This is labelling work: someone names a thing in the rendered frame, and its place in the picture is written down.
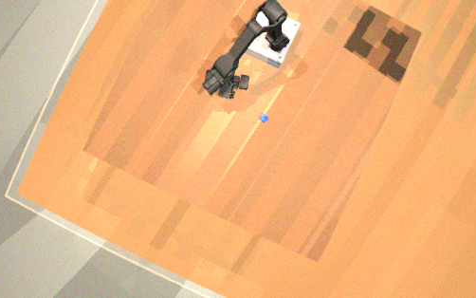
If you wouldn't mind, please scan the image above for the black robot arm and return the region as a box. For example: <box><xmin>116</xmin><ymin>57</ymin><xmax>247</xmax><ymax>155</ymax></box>
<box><xmin>202</xmin><ymin>0</ymin><xmax>290</xmax><ymax>100</ymax></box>

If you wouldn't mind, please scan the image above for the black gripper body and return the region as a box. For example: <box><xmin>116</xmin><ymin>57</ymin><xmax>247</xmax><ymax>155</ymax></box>
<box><xmin>205</xmin><ymin>70</ymin><xmax>249</xmax><ymax>90</ymax></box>

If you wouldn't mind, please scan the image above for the blue block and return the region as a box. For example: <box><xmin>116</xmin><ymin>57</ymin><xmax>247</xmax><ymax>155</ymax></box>
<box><xmin>260</xmin><ymin>114</ymin><xmax>269</xmax><ymax>122</ymax></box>

